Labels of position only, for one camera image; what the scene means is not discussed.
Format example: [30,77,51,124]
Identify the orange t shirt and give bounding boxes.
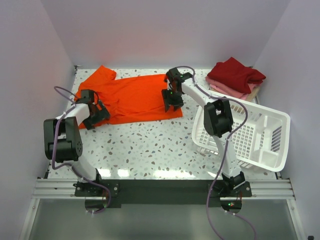
[76,65,183,127]

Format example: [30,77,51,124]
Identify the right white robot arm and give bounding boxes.
[161,67,246,197]

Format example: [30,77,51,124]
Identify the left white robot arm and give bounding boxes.
[43,89,111,199]

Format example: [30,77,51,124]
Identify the pink folded shirt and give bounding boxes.
[205,76,261,94]

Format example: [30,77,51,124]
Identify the dark red folded shirt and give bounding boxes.
[207,57,266,94]

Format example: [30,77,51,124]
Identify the beige folded shirt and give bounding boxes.
[210,85,260,102]

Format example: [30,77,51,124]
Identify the white plastic laundry basket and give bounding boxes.
[191,90,291,173]

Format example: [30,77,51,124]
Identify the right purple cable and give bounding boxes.
[176,65,258,240]

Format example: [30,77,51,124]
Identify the aluminium frame rail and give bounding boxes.
[32,179,295,200]

